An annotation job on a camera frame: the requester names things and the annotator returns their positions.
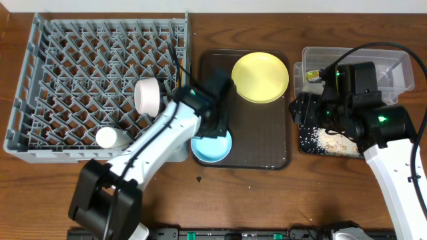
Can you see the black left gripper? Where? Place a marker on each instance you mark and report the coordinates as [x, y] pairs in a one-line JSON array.
[[217, 108]]

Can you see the clear plastic waste bin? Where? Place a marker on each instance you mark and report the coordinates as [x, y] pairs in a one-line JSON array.
[[393, 69]]

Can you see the small white cup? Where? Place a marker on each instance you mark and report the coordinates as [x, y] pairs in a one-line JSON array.
[[112, 138]]

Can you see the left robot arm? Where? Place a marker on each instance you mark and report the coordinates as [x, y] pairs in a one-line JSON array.
[[107, 200]]

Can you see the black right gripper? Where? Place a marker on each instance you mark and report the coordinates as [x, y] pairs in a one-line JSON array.
[[306, 105]]

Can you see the white bowl with food scraps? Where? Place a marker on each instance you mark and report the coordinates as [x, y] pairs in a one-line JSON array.
[[147, 97]]

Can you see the green yellow wrapper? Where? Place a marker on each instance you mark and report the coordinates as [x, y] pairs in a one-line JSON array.
[[313, 76]]

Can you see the light blue bowl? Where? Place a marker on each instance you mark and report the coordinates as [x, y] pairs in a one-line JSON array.
[[211, 150]]

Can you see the grey plastic dishwasher rack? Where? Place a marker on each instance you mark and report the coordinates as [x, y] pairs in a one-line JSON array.
[[78, 75]]

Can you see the yellow round plate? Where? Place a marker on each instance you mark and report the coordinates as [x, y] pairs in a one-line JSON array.
[[260, 77]]

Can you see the dark brown serving tray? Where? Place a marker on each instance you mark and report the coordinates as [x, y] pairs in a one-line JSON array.
[[261, 132]]

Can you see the black waste tray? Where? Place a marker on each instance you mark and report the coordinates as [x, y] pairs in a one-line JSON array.
[[310, 140]]

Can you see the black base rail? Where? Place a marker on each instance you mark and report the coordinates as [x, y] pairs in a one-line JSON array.
[[175, 234]]

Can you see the spilled rice food waste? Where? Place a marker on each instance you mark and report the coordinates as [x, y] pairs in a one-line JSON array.
[[333, 143]]

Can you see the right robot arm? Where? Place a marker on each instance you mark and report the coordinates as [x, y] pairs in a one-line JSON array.
[[351, 105]]

